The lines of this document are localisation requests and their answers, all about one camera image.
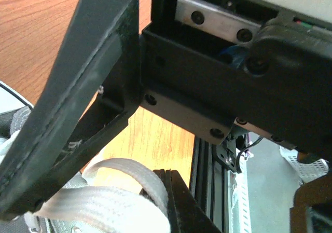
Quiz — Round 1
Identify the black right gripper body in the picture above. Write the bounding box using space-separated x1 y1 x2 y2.
141 0 331 160

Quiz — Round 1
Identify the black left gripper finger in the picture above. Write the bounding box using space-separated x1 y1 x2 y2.
154 169 220 233

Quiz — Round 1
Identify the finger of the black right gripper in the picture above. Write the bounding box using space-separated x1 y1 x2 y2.
1 0 140 221

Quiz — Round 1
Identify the grey canvas sneaker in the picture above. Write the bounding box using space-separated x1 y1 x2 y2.
0 81 120 233

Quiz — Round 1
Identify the white shoelace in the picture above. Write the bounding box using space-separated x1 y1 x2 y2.
0 129 171 233

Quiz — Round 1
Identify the white perforated plastic basket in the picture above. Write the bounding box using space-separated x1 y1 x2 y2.
279 146 329 183

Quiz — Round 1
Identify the black aluminium frame rail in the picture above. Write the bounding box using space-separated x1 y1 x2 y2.
189 137 246 232

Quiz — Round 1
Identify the light blue slotted cable duct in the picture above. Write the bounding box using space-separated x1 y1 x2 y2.
228 170 251 233

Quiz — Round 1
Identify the grey metal base plate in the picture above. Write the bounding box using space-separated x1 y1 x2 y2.
246 139 300 232

